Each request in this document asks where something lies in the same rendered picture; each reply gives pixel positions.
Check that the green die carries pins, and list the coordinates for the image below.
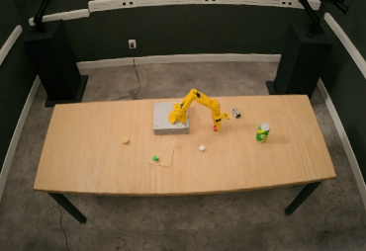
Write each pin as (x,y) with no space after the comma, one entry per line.
(155,158)

